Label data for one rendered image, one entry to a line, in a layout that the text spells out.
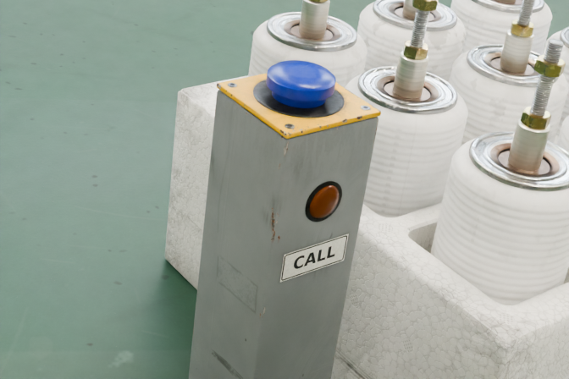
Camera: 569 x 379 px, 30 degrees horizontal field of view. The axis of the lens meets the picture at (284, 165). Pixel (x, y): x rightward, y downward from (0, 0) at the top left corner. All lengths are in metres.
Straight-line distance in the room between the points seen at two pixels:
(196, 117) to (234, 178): 0.28
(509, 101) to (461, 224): 0.16
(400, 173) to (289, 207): 0.19
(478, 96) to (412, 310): 0.20
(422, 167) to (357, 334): 0.13
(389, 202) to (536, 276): 0.13
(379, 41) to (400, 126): 0.18
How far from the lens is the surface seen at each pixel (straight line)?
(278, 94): 0.60
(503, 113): 0.85
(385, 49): 0.93
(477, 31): 1.01
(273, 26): 0.88
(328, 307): 0.68
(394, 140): 0.77
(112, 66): 1.39
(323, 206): 0.62
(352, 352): 0.81
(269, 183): 0.60
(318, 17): 0.87
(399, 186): 0.79
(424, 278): 0.72
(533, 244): 0.72
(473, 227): 0.72
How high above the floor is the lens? 0.58
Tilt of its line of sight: 29 degrees down
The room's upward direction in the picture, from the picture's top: 8 degrees clockwise
